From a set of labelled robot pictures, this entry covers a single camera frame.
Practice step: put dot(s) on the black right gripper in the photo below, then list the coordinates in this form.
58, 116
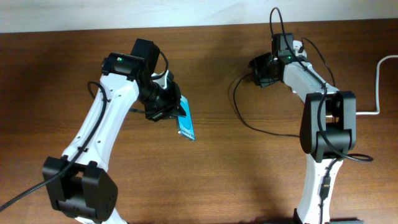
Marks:
259, 76

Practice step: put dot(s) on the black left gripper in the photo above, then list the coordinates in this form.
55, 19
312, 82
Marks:
173, 107

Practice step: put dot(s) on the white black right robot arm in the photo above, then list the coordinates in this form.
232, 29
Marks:
327, 132

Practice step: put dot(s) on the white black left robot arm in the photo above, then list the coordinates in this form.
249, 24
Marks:
77, 183

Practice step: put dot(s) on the white charger plug adapter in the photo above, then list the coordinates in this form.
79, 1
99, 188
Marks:
299, 48

